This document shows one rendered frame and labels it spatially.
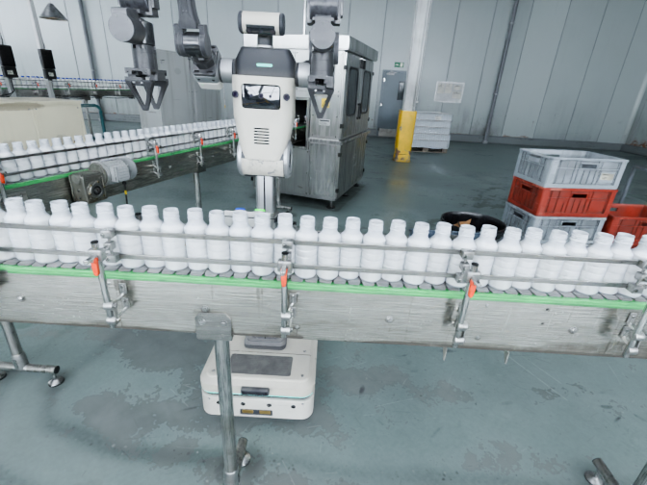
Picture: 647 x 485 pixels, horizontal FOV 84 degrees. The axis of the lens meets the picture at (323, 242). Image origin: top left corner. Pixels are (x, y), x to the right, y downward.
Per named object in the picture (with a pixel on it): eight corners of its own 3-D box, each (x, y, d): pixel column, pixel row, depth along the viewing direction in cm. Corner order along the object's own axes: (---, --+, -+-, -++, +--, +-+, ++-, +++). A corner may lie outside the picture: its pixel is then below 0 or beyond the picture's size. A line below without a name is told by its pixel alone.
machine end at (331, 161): (294, 175, 639) (297, 49, 559) (364, 185, 602) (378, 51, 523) (247, 197, 500) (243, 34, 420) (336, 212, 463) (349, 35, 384)
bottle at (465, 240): (471, 287, 96) (485, 230, 89) (452, 290, 94) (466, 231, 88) (457, 276, 101) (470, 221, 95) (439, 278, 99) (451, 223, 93)
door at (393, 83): (375, 137, 1230) (383, 69, 1146) (375, 137, 1239) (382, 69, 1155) (404, 139, 1230) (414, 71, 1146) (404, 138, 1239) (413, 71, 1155)
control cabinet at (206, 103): (205, 153, 785) (197, 55, 708) (224, 155, 771) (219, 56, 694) (179, 159, 713) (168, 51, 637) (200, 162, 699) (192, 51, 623)
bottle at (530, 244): (514, 278, 102) (531, 224, 96) (534, 288, 97) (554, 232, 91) (501, 282, 99) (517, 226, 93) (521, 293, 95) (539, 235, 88)
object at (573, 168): (544, 188, 259) (554, 157, 250) (511, 174, 296) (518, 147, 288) (619, 190, 266) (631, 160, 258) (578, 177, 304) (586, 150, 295)
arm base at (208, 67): (216, 77, 135) (219, 47, 137) (209, 63, 127) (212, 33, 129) (193, 75, 135) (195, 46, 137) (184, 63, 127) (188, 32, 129)
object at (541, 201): (535, 216, 269) (544, 188, 260) (504, 200, 306) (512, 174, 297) (608, 217, 275) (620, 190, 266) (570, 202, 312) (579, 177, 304)
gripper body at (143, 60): (124, 75, 88) (118, 41, 85) (143, 76, 98) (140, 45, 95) (150, 77, 88) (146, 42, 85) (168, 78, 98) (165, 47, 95)
